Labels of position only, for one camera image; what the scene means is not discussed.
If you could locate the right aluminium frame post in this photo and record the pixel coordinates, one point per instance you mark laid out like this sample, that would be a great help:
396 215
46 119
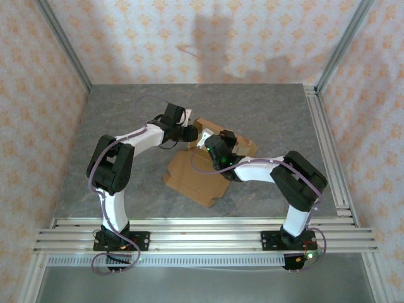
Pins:
342 47

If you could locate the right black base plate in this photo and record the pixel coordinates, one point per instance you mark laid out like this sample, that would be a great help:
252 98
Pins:
269 240

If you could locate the right black controller board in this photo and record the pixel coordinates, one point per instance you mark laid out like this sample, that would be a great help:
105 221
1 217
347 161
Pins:
298 262

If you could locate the left black controller board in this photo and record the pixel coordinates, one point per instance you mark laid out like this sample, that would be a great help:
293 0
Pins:
118 260

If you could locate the black controller board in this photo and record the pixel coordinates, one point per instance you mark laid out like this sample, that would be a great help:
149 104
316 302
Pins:
118 260
298 262

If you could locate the long aluminium mounting rail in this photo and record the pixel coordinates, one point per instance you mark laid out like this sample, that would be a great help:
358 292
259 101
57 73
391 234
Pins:
205 236

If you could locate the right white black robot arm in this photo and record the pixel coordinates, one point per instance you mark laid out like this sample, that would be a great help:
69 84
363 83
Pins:
300 180

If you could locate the aluminium frame post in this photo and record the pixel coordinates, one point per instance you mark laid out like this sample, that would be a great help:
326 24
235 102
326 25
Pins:
342 47
66 47

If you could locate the left aluminium frame post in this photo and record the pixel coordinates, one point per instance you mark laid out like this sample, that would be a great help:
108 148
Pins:
66 47

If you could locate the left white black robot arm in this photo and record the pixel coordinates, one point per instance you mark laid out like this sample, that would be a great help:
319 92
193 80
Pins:
113 167

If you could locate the aluminium side table rail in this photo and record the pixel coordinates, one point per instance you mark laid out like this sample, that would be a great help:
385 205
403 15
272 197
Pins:
323 132

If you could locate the grey metal lower panel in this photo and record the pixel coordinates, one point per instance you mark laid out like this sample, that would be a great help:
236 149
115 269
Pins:
205 285

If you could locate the brown cardboard paper box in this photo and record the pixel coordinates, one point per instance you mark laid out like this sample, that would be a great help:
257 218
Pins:
195 180

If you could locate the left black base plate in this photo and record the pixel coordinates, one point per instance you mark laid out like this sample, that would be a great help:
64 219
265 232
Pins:
142 240

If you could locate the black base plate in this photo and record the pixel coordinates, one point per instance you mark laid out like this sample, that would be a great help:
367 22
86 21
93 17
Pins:
269 240
142 240

